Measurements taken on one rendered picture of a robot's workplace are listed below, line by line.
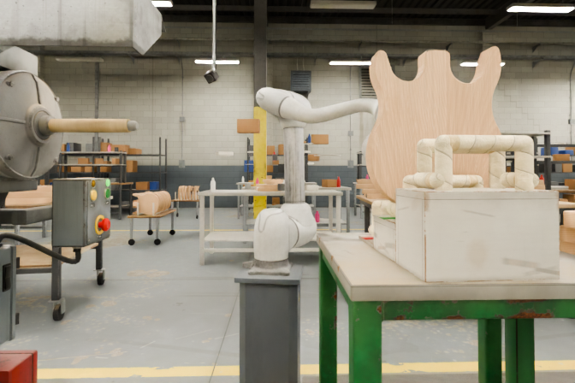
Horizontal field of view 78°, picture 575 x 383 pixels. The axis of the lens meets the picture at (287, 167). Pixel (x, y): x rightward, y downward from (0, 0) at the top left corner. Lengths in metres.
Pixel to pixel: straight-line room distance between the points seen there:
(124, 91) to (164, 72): 1.46
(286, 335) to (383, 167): 0.94
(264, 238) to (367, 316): 0.90
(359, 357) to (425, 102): 0.60
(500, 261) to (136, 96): 12.59
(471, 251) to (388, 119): 0.36
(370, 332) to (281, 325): 0.89
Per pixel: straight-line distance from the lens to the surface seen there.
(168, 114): 12.54
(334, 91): 12.34
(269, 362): 1.68
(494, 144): 0.80
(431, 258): 0.74
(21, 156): 0.99
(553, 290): 0.86
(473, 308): 0.81
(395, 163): 0.92
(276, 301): 1.57
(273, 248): 1.57
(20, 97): 1.00
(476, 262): 0.79
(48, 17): 0.89
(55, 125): 1.00
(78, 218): 1.21
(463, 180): 0.95
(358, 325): 0.74
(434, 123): 0.97
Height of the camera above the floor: 1.14
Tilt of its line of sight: 1 degrees up
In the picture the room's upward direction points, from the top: straight up
